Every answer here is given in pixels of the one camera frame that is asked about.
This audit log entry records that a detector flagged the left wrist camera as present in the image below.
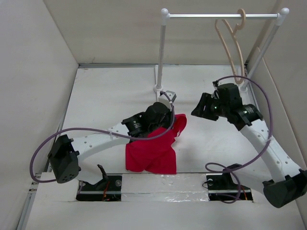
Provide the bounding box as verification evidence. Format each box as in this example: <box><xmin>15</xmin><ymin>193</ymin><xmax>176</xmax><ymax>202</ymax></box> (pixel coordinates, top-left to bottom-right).
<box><xmin>158</xmin><ymin>91</ymin><xmax>177</xmax><ymax>105</ymax></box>

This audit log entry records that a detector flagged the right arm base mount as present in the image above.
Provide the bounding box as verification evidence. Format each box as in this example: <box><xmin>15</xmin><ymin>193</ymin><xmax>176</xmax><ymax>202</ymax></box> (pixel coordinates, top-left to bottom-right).
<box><xmin>202</xmin><ymin>162</ymin><xmax>253</xmax><ymax>204</ymax></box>

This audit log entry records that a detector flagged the purple cable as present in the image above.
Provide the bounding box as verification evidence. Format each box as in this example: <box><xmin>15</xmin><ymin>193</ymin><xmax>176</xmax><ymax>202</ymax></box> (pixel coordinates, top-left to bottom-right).
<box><xmin>31</xmin><ymin>91</ymin><xmax>176</xmax><ymax>184</ymax></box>
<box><xmin>205</xmin><ymin>76</ymin><xmax>273</xmax><ymax>203</ymax></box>

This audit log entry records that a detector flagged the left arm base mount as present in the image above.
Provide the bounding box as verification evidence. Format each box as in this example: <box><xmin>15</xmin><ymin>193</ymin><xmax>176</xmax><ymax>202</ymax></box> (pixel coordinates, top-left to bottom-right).
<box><xmin>76</xmin><ymin>164</ymin><xmax>122</xmax><ymax>202</ymax></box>

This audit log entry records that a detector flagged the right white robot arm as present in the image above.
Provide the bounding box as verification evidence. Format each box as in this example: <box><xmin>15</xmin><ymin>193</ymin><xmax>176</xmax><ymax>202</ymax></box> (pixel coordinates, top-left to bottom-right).
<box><xmin>191</xmin><ymin>81</ymin><xmax>307</xmax><ymax>208</ymax></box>

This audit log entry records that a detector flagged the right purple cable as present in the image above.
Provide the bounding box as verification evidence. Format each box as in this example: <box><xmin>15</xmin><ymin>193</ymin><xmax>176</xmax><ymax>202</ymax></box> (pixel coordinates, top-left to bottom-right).
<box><xmin>205</xmin><ymin>76</ymin><xmax>273</xmax><ymax>203</ymax></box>

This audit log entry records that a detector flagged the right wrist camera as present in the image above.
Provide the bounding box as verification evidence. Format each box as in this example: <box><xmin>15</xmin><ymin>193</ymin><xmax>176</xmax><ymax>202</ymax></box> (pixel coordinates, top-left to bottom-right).
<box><xmin>212</xmin><ymin>81</ymin><xmax>220</xmax><ymax>99</ymax></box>

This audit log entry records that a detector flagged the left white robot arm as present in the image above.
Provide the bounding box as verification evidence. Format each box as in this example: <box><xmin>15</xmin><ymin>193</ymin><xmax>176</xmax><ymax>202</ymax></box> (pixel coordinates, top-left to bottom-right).
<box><xmin>48</xmin><ymin>102</ymin><xmax>175</xmax><ymax>190</ymax></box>

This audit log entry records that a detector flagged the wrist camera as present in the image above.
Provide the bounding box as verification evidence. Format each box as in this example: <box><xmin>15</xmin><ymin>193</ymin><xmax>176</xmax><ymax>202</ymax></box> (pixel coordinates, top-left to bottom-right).
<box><xmin>212</xmin><ymin>81</ymin><xmax>220</xmax><ymax>99</ymax></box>
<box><xmin>158</xmin><ymin>91</ymin><xmax>177</xmax><ymax>105</ymax></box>

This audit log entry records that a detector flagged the red t-shirt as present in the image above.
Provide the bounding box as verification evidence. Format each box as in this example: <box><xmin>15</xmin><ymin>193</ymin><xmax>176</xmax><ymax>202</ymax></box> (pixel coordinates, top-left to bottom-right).
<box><xmin>125</xmin><ymin>114</ymin><xmax>187</xmax><ymax>174</ymax></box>

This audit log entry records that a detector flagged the white metal clothes rack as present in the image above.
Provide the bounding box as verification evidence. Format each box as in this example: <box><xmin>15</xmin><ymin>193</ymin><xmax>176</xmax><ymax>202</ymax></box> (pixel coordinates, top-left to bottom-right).
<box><xmin>153</xmin><ymin>8</ymin><xmax>290</xmax><ymax>94</ymax></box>

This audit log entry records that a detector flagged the wooden clothes hanger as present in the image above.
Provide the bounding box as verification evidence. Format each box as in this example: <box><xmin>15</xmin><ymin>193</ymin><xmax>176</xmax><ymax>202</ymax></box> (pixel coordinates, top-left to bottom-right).
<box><xmin>214</xmin><ymin>9</ymin><xmax>246</xmax><ymax>77</ymax></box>

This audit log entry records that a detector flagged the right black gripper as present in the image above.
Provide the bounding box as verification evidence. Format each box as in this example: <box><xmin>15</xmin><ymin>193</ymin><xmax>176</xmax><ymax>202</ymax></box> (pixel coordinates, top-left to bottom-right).
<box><xmin>191</xmin><ymin>92</ymin><xmax>229</xmax><ymax>121</ymax></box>

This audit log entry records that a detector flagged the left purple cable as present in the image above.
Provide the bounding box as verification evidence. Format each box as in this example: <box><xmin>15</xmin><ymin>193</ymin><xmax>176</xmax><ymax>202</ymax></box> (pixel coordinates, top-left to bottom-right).
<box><xmin>31</xmin><ymin>91</ymin><xmax>176</xmax><ymax>184</ymax></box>

